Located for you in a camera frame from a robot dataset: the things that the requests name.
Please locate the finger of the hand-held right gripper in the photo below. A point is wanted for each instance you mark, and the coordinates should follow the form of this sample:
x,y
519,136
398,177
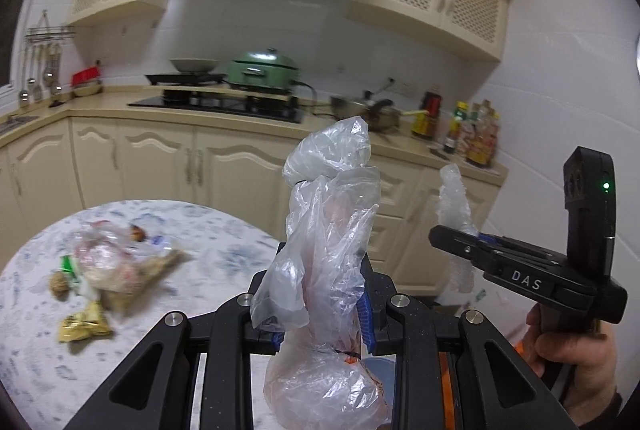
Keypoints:
x,y
460,245
525,247

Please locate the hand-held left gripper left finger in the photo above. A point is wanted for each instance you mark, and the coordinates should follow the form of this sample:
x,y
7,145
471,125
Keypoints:
x,y
235,330

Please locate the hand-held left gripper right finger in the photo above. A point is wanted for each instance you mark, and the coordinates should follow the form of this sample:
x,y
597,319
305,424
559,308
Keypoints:
x,y
366,325

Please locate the clear bag with orange contents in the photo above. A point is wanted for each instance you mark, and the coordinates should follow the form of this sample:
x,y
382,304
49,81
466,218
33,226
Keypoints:
x,y
325,235

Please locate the person's right forearm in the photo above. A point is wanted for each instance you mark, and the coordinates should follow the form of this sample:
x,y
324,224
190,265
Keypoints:
x,y
600,417

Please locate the person's right hand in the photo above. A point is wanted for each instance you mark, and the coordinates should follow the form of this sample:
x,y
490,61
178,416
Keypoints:
x,y
585,365

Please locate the yellow label bottle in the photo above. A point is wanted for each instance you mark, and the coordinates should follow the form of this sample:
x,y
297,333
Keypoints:
x,y
454,130

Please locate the small blue white wrapper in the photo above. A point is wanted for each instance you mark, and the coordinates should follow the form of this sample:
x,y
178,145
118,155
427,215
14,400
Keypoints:
x,y
158,241

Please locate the clear bag with pink contents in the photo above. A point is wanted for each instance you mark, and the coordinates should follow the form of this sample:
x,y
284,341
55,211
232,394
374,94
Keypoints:
x,y
110,260

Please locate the gold foil wrapper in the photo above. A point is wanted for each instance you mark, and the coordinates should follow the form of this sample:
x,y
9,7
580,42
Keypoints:
x,y
82,322

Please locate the steel pot with lid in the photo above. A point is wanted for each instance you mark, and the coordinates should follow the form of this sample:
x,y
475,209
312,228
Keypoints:
x,y
360,112

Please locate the green snack wrapper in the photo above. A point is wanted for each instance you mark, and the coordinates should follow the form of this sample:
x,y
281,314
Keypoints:
x,y
70,267

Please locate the brown walnut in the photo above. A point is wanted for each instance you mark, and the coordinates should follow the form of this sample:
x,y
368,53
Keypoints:
x,y
59,285

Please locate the row of cream base cabinets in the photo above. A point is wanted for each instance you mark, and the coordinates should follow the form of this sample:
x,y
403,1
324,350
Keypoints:
x,y
150,160

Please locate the black gas stove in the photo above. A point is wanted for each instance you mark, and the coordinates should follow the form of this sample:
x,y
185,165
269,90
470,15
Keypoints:
x,y
210,102

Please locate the black flat pan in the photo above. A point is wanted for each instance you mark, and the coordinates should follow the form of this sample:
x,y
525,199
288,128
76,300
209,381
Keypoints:
x,y
185,78

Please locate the beige countertop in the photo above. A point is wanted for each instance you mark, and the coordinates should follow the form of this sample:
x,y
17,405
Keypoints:
x,y
110,102

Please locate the green electric pot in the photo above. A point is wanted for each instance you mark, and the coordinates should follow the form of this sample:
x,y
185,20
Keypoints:
x,y
260,70

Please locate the white bowl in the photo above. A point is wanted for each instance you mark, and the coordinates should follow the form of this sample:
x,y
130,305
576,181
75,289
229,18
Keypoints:
x,y
194,65

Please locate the cream bowl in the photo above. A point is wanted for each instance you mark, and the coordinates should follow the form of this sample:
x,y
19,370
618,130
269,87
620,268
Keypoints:
x,y
87,91

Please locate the red container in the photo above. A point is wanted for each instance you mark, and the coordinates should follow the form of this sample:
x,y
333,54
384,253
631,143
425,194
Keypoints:
x,y
86,76

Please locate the steel sink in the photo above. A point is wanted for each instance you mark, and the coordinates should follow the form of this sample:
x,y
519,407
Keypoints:
x,y
17,124

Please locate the steel spatula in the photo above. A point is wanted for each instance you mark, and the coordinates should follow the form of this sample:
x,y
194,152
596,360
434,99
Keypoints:
x,y
36,90

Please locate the steel spoon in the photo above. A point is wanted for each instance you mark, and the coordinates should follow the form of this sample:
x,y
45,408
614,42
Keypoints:
x,y
48,72

